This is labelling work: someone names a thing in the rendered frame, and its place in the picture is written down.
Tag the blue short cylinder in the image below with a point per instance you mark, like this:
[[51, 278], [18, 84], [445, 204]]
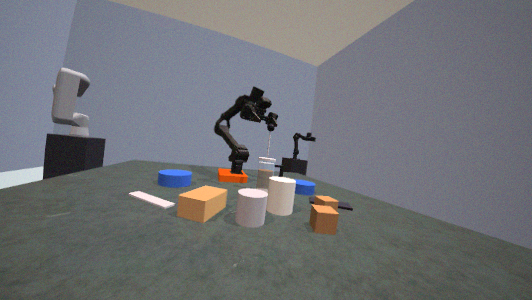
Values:
[[304, 187], [173, 178]]

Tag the white flat bar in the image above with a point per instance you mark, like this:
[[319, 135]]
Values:
[[152, 200]]

